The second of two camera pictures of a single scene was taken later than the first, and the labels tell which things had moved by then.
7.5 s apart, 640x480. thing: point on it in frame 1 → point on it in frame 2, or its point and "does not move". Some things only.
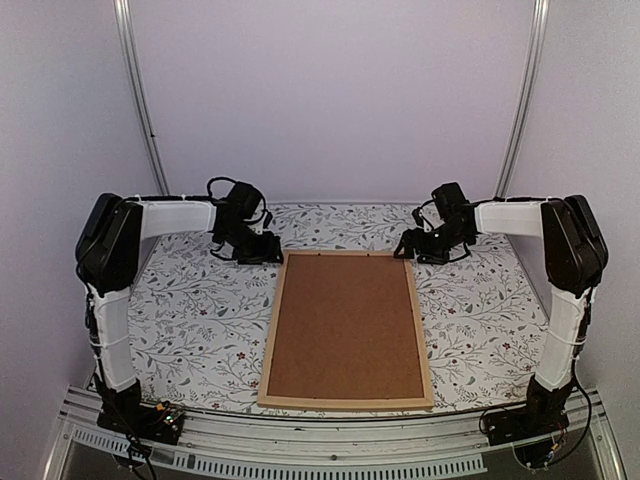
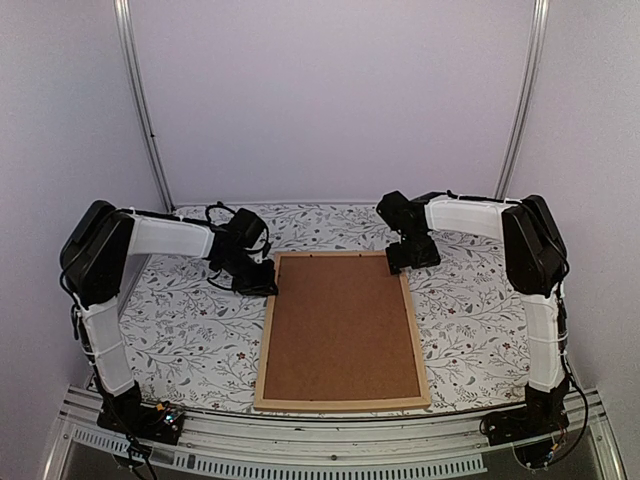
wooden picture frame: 344,335 does not move
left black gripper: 267,253 → 263,288
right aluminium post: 526,103 does not move
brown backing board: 345,330 does not move
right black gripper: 408,238 → 428,258
